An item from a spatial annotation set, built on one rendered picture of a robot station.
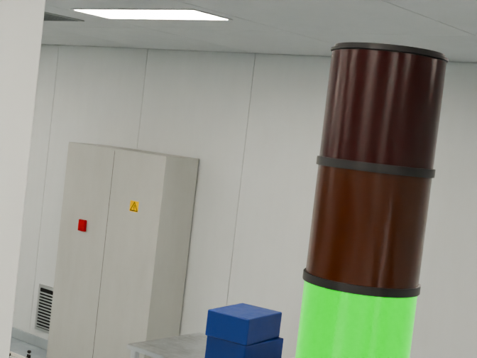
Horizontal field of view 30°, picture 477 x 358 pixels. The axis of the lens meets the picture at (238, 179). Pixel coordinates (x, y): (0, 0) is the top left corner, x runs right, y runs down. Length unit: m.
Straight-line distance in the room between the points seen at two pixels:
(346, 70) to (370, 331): 0.11
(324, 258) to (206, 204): 7.06
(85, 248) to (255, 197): 1.65
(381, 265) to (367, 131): 0.05
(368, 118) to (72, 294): 7.67
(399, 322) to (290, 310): 6.57
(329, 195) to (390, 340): 0.06
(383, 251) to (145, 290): 7.00
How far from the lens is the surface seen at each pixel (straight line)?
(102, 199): 7.69
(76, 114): 8.64
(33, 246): 9.07
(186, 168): 7.37
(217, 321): 5.43
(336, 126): 0.37
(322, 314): 0.38
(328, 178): 0.37
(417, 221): 0.38
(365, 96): 0.37
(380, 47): 0.37
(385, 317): 0.37
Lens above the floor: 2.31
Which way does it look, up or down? 3 degrees down
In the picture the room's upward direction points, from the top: 7 degrees clockwise
